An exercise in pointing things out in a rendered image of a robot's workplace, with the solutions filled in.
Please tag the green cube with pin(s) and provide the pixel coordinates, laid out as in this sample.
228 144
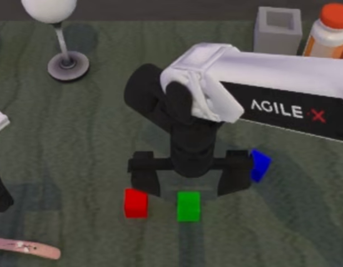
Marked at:
188 207

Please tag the orange capped white bottle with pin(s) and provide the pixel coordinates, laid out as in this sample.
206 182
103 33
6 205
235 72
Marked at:
327 36

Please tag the red cube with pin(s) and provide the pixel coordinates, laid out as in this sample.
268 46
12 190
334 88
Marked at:
135 204

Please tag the white wine glass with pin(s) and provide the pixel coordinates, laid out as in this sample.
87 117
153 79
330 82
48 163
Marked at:
49 11

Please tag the pink flat strip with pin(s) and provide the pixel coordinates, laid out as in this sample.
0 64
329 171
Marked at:
26 247

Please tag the grey square open container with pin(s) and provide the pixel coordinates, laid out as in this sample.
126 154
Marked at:
274 39

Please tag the blue cube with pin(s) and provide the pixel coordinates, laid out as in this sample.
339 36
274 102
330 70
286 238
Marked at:
260 165

